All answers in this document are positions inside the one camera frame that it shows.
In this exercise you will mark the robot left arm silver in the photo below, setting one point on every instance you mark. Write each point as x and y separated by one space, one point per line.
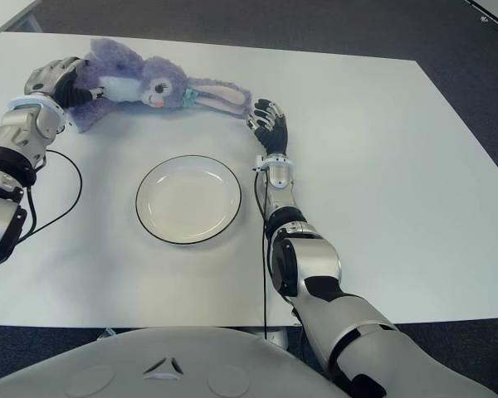
20 128

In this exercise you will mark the grey table leg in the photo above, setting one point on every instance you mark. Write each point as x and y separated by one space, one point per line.
278 335

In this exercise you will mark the small clear plastic piece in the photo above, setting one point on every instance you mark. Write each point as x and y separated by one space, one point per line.
107 333

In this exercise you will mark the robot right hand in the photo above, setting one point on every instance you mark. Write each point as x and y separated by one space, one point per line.
276 134

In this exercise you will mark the purple plush bunny doll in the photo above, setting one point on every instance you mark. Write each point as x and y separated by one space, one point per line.
166 83

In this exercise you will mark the white plate black rim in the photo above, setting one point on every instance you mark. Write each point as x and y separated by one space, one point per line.
188 199

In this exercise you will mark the robot right arm silver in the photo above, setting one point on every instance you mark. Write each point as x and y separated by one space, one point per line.
315 257

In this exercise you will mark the light grey desk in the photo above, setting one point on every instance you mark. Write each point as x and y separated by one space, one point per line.
4 16
496 6

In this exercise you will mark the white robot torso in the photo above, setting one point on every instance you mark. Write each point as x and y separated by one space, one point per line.
108 365

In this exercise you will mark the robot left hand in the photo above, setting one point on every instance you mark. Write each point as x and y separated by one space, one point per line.
62 81

